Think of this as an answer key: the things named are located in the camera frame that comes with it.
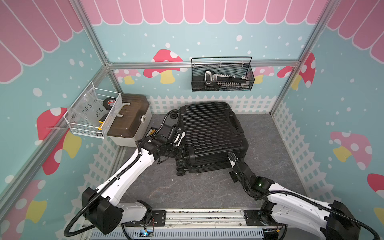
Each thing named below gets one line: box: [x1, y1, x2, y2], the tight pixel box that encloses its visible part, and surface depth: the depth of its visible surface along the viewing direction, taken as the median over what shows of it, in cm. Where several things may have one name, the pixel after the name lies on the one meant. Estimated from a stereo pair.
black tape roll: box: [102, 97, 117, 110], surface depth 81 cm
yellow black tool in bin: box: [98, 119, 105, 131], surface depth 65 cm
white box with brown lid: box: [106, 93, 153, 148], surface depth 98 cm
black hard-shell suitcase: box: [175, 101, 249, 176], surface depth 83 cm
